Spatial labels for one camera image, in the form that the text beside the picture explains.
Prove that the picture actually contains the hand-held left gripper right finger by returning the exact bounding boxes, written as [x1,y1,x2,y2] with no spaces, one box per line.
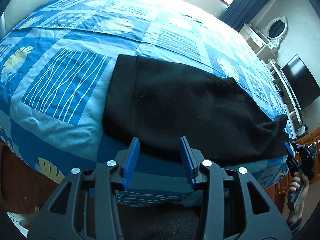
[179,136,293,240]

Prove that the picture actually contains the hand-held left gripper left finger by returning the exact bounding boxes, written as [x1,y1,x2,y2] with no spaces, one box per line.
[27,137,140,240]

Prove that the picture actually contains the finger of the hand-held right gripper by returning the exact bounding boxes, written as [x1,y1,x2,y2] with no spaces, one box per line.
[284,142,300,176]

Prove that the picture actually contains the black pants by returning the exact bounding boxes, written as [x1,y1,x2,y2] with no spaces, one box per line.
[101,54,292,167]

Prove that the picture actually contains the person's right forearm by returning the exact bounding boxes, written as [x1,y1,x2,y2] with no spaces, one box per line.
[286,217,303,235]

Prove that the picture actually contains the person's right hand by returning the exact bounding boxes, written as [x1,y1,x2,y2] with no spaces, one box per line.
[287,174,311,222]

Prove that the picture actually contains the brown wooden cabinet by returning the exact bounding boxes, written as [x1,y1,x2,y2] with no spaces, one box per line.
[262,127,320,213]

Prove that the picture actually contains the white television shelf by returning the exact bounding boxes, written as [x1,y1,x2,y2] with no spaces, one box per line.
[267,59,308,138]

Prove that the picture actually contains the black flat television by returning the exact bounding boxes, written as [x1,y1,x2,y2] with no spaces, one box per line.
[281,54,320,110]

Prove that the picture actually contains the blue patterned bedsheet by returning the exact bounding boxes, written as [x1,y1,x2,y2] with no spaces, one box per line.
[0,0,294,205]

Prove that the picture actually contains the white slipper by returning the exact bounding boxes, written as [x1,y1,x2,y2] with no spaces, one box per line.
[7,206,42,232]

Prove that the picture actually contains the white dressing table with mirror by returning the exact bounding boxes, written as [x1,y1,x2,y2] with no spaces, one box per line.
[239,16,288,60]

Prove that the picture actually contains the dark blue curtain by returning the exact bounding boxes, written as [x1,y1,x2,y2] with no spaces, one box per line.
[219,0,285,32]

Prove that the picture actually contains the brown wooden bed frame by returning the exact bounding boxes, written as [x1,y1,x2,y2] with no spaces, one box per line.
[0,142,59,215]

